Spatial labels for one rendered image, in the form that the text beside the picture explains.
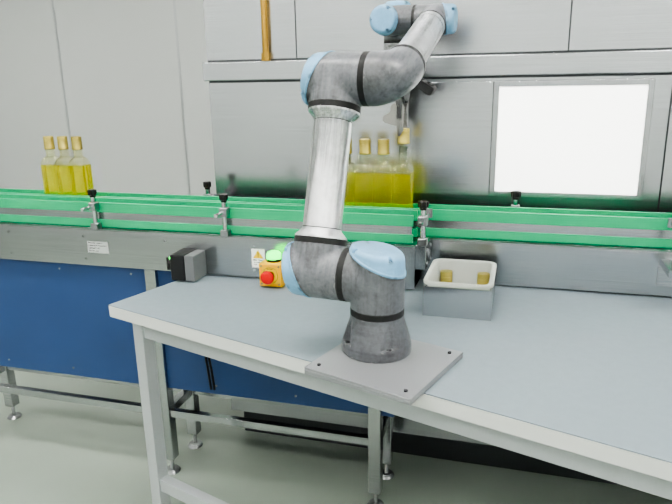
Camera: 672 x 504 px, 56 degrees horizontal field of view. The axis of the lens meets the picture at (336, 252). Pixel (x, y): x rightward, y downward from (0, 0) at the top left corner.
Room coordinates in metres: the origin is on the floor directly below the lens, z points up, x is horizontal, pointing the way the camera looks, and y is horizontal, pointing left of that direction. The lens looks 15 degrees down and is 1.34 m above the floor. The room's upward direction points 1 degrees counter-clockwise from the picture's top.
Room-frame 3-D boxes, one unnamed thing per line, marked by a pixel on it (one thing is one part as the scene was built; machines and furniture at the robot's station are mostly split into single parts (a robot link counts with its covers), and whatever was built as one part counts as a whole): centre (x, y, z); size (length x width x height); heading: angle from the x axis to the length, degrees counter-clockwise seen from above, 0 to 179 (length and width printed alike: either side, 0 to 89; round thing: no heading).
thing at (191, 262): (1.86, 0.45, 0.79); 0.08 x 0.08 x 0.08; 73
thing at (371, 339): (1.28, -0.09, 0.82); 0.15 x 0.15 x 0.10
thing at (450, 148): (1.93, -0.46, 1.15); 0.90 x 0.03 x 0.34; 73
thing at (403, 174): (1.87, -0.20, 0.99); 0.06 x 0.06 x 0.21; 73
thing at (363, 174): (1.90, -0.09, 0.99); 0.06 x 0.06 x 0.21; 73
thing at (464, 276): (1.60, -0.33, 0.80); 0.22 x 0.17 x 0.09; 163
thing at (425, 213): (1.72, -0.25, 0.95); 0.17 x 0.03 x 0.12; 163
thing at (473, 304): (1.62, -0.34, 0.79); 0.27 x 0.17 x 0.08; 163
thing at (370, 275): (1.28, -0.08, 0.93); 0.13 x 0.12 x 0.14; 69
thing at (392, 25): (1.77, -0.16, 1.48); 0.11 x 0.11 x 0.08; 69
